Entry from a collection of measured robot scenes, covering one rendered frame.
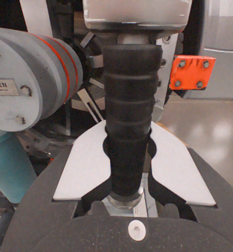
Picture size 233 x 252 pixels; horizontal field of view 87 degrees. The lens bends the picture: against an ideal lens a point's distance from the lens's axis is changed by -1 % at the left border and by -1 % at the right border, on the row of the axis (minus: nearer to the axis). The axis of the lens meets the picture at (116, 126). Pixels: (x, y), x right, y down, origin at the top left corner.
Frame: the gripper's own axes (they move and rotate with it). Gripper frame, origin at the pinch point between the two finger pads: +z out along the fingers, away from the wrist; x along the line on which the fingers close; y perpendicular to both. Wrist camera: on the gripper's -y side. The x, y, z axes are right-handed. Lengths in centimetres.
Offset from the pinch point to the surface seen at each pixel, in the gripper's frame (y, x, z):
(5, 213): 43, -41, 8
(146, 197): 75, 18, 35
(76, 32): -12.1, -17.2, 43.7
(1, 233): 46, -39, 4
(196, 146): 83, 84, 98
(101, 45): -7.8, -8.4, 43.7
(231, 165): 83, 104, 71
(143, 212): 75, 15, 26
